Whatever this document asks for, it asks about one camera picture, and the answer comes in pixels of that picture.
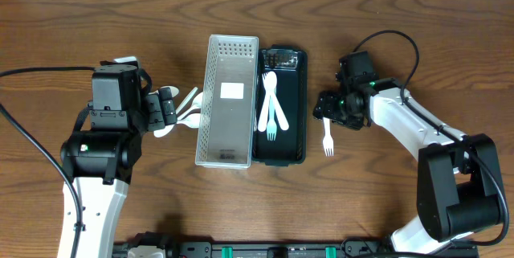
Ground clear plastic basket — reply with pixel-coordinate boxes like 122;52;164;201
195;35;259;170

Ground white spoon handle up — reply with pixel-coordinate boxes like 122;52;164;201
153;87;198;137

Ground white fork short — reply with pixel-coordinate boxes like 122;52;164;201
322;117;334;157

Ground white spoon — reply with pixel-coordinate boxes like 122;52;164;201
150;85;180;98
177;113;201;129
178;92;203;120
258;72;277;132

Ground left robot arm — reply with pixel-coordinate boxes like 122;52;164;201
58;59;177;257

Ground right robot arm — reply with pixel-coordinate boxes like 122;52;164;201
313;51;509;255

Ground black plastic basket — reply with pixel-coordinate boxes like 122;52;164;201
252;45;308;166

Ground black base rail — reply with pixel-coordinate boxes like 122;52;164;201
112;231;479;258

